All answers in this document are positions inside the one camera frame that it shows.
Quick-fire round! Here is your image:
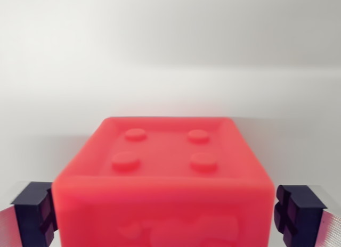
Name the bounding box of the red studded cube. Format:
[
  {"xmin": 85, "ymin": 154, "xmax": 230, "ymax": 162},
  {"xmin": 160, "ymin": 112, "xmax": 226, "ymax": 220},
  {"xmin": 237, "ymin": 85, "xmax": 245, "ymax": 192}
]
[{"xmin": 51, "ymin": 117, "xmax": 275, "ymax": 247}]

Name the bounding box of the black-padded silver gripper left finger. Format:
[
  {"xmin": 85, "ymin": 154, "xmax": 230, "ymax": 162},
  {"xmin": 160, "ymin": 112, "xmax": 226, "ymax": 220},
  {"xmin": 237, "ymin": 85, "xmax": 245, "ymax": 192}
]
[{"xmin": 0, "ymin": 180, "xmax": 59, "ymax": 247}]

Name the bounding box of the black-padded silver gripper right finger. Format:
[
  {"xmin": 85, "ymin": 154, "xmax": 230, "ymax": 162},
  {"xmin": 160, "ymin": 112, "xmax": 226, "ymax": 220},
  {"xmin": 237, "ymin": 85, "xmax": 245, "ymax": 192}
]
[{"xmin": 273, "ymin": 184, "xmax": 341, "ymax": 247}]

